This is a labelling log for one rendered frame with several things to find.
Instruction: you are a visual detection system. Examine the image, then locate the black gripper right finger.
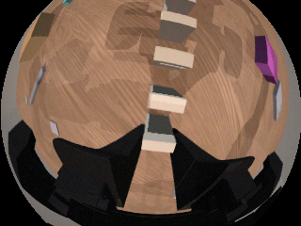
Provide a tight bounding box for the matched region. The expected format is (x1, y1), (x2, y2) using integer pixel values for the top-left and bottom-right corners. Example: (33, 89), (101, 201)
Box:
(169, 128), (255, 211)

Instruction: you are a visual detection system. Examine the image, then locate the pink square block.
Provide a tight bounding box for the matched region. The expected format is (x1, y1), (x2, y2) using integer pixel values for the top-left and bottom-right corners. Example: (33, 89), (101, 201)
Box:
(255, 35), (278, 84)

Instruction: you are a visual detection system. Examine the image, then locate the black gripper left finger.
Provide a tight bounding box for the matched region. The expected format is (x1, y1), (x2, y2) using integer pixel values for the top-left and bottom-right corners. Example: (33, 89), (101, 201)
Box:
(53, 123), (146, 207)

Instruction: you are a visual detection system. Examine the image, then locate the small teal block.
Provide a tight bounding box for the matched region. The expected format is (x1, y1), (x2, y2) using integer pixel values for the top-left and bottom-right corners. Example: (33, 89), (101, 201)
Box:
(63, 0), (72, 5)

